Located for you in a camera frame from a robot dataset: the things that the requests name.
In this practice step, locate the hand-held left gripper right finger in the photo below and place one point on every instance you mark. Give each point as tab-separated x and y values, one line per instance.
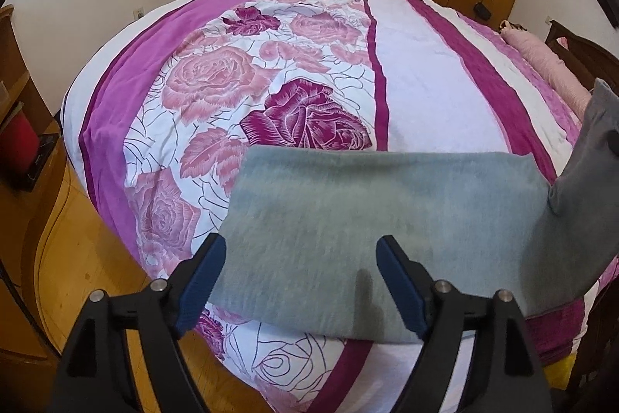
401	292

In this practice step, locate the grey fleece pants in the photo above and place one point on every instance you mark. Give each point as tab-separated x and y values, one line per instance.
362	210

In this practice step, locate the yellow item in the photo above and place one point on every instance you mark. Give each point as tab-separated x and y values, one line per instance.
563	369

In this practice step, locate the wooden side cabinet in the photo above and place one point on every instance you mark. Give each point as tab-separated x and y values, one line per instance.
14	69

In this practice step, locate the purple floral bedspread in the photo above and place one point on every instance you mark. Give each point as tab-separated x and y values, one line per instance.
416	79

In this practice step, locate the white wall socket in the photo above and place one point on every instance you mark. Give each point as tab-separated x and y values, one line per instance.
139	13

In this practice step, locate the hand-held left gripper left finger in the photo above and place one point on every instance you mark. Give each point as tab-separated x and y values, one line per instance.
198	292

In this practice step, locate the red container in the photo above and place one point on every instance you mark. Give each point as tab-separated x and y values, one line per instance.
22	137

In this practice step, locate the small black object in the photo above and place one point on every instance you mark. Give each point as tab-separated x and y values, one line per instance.
482	10

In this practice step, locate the pink checked rolled quilt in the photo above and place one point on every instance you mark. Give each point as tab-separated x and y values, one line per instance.
546	64

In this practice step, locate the dark wooden headboard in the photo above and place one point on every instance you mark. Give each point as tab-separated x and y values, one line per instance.
580	50

